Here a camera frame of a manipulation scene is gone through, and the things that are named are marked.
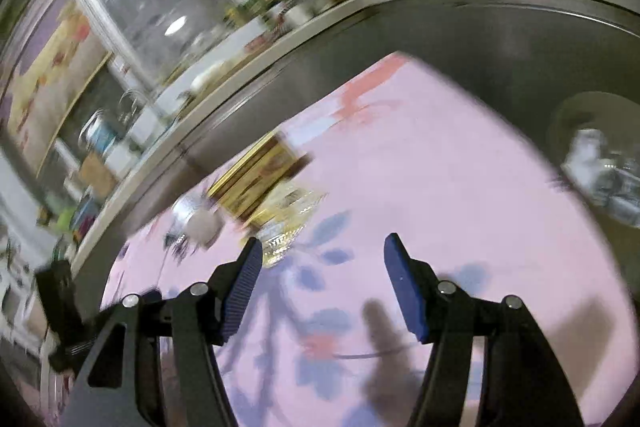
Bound white yogurt cup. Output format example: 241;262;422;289
165;194;224;248

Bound yellow cardboard box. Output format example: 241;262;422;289
206;132;311;222

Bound beige trash bin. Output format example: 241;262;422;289
546;91;639;262

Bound grey kitchen cabinets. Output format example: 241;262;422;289
73;0;639;315

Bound yellow snack packet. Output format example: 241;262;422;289
246;181;326;268

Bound pink floral tablecloth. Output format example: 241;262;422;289
98;51;626;427

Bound sink faucet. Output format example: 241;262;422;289
116;89;145;129

